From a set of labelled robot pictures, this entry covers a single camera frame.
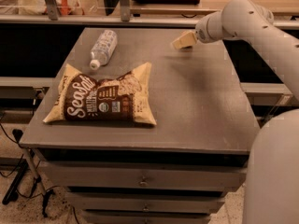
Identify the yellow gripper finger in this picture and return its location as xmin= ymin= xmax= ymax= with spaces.
xmin=171 ymin=31 xmax=197 ymax=49

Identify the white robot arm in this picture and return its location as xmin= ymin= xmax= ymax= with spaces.
xmin=172 ymin=0 xmax=299 ymax=224

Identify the clear plastic water bottle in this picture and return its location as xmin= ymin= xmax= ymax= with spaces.
xmin=90 ymin=30 xmax=118 ymax=70

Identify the sea salt chips bag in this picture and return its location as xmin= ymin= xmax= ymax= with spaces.
xmin=44 ymin=63 xmax=156 ymax=125

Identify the grey drawer cabinet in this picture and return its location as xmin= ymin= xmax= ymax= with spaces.
xmin=21 ymin=28 xmax=259 ymax=224

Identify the top drawer knob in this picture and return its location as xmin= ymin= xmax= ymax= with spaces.
xmin=139 ymin=176 xmax=149 ymax=187

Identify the drawer knob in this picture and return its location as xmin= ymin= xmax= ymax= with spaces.
xmin=142 ymin=204 xmax=150 ymax=212
xmin=139 ymin=176 xmax=149 ymax=187

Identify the orange white plastic bag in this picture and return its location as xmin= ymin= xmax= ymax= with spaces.
xmin=19 ymin=0 xmax=84 ymax=15

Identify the middle drawer knob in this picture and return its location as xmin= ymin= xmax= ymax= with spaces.
xmin=142 ymin=204 xmax=150 ymax=212

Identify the black tripod stand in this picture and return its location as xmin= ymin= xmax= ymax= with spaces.
xmin=2 ymin=129 xmax=54 ymax=218

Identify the metal shelf rail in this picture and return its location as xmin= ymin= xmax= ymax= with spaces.
xmin=0 ymin=14 xmax=299 ymax=30

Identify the black floor cable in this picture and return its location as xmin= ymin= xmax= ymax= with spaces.
xmin=0 ymin=112 xmax=24 ymax=179

